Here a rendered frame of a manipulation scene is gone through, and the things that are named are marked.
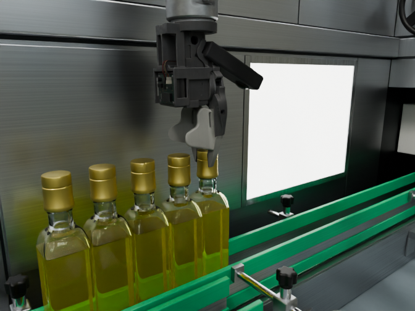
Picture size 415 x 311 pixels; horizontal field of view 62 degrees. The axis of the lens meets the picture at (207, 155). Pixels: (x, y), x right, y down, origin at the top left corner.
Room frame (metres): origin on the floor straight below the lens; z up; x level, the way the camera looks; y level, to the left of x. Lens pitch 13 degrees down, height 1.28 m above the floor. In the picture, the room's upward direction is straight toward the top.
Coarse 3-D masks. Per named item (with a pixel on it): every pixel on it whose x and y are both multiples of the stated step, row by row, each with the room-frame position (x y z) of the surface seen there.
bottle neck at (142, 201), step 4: (136, 196) 0.46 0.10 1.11; (140, 196) 0.46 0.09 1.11; (144, 196) 0.46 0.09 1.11; (148, 196) 0.46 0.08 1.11; (152, 196) 0.47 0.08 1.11; (136, 200) 0.46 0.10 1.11; (140, 200) 0.46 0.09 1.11; (144, 200) 0.46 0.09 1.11; (148, 200) 0.46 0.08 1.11; (152, 200) 0.46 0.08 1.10; (136, 204) 0.46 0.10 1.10; (140, 204) 0.46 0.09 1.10; (144, 204) 0.46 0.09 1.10; (148, 204) 0.46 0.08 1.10; (152, 204) 0.46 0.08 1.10; (136, 208) 0.46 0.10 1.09; (140, 208) 0.46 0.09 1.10; (144, 208) 0.46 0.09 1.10; (148, 208) 0.46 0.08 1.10
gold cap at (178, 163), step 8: (168, 160) 0.50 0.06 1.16; (176, 160) 0.49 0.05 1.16; (184, 160) 0.49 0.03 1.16; (168, 168) 0.50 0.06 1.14; (176, 168) 0.49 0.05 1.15; (184, 168) 0.49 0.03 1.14; (168, 176) 0.50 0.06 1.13; (176, 176) 0.49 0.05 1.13; (184, 176) 0.49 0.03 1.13; (176, 184) 0.49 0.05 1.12; (184, 184) 0.49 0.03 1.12
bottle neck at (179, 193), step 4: (172, 188) 0.49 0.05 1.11; (176, 188) 0.49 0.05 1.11; (180, 188) 0.49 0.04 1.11; (184, 188) 0.49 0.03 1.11; (172, 192) 0.49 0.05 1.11; (176, 192) 0.49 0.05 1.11; (180, 192) 0.49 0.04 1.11; (184, 192) 0.49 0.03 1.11; (172, 196) 0.49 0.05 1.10; (176, 196) 0.49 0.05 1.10; (180, 196) 0.49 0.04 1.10; (184, 196) 0.49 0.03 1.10; (188, 196) 0.50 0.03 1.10; (172, 200) 0.49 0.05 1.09; (176, 200) 0.49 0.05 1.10; (180, 200) 0.49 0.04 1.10; (184, 200) 0.49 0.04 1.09
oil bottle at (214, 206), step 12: (216, 192) 0.54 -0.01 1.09; (204, 204) 0.51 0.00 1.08; (216, 204) 0.52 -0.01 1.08; (204, 216) 0.51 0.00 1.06; (216, 216) 0.52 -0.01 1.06; (228, 216) 0.54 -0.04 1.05; (204, 228) 0.51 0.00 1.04; (216, 228) 0.52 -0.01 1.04; (228, 228) 0.54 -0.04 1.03; (204, 240) 0.51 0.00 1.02; (216, 240) 0.52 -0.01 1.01; (204, 252) 0.51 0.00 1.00; (216, 252) 0.52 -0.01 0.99; (204, 264) 0.51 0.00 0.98; (216, 264) 0.52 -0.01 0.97
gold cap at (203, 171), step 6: (198, 150) 0.54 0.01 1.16; (204, 150) 0.54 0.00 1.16; (198, 156) 0.53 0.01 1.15; (204, 156) 0.53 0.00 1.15; (198, 162) 0.53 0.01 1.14; (204, 162) 0.53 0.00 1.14; (216, 162) 0.53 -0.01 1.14; (198, 168) 0.53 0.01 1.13; (204, 168) 0.53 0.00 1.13; (210, 168) 0.53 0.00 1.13; (216, 168) 0.53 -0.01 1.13; (198, 174) 0.53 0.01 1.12; (204, 174) 0.53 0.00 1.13; (210, 174) 0.53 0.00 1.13; (216, 174) 0.53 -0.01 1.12
